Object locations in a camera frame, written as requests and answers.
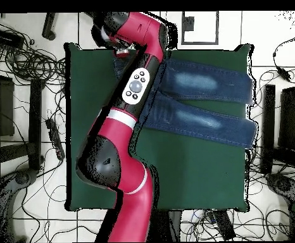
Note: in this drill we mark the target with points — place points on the blue denim jeans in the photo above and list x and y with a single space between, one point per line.
200 121

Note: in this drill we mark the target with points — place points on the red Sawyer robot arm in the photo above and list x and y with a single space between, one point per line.
127 152

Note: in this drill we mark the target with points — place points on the black chair leg with caster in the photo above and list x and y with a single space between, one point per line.
48 27

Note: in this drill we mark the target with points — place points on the black power strip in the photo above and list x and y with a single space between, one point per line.
55 139
224 225

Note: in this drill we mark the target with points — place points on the dark green table cloth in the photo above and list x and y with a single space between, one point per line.
200 182

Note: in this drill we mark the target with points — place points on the black power adapter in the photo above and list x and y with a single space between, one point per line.
284 74

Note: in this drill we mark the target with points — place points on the grey square frame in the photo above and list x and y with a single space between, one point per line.
200 42

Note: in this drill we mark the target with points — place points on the black stand frame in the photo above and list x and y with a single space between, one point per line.
269 121
35 121

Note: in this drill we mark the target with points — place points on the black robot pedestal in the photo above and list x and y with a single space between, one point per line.
167 225

